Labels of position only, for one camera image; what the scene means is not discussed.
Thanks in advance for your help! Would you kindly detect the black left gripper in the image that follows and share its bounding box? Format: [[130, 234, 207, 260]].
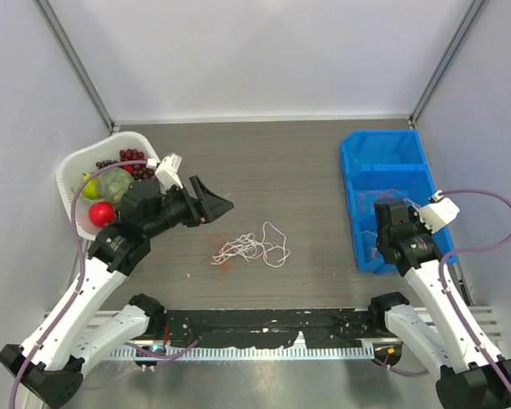
[[144, 175, 233, 239]]

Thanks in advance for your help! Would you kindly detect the white thin cable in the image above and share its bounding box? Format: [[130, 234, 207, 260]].
[[210, 221, 291, 269]]

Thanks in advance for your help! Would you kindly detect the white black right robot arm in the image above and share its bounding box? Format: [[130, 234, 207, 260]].
[[367, 192, 511, 408]]

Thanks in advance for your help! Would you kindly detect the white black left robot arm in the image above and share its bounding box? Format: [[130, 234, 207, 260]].
[[0, 176, 234, 408]]

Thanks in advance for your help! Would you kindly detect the blue plastic divided bin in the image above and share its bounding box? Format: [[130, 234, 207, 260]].
[[340, 130, 437, 274]]

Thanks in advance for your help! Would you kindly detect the red grape bunch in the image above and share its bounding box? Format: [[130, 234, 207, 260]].
[[118, 148, 154, 181]]

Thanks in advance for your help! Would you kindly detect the green melon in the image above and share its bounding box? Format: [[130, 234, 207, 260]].
[[97, 167, 134, 205]]

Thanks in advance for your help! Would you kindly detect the red apple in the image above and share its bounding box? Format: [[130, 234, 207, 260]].
[[89, 201, 115, 228]]

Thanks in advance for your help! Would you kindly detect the dark purple grape bunch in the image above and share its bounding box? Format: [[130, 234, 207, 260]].
[[95, 159, 118, 170]]

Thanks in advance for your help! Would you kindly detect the green yellow pear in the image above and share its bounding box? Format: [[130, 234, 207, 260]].
[[82, 173, 100, 200]]

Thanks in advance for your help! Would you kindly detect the white plastic fruit basket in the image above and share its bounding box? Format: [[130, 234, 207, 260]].
[[55, 130, 163, 242]]

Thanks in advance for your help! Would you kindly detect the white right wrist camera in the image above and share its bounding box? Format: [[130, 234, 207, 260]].
[[417, 190, 460, 234]]

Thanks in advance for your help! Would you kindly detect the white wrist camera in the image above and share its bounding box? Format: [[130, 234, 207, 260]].
[[417, 190, 460, 234], [155, 153, 183, 192]]

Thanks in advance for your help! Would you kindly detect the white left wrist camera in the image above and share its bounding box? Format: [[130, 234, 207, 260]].
[[155, 153, 183, 192]]

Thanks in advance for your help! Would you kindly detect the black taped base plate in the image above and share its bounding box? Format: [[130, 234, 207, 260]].
[[127, 307, 410, 349]]

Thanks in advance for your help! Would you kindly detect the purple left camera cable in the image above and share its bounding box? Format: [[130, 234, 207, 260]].
[[8, 158, 160, 409]]

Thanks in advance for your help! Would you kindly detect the white slotted cable duct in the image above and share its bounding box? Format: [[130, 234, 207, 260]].
[[110, 343, 376, 361]]

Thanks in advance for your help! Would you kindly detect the aluminium corner frame post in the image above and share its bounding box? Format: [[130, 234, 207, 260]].
[[408, 0, 489, 129]]

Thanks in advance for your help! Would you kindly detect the left aluminium frame post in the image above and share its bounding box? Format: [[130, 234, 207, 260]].
[[34, 0, 115, 134]]

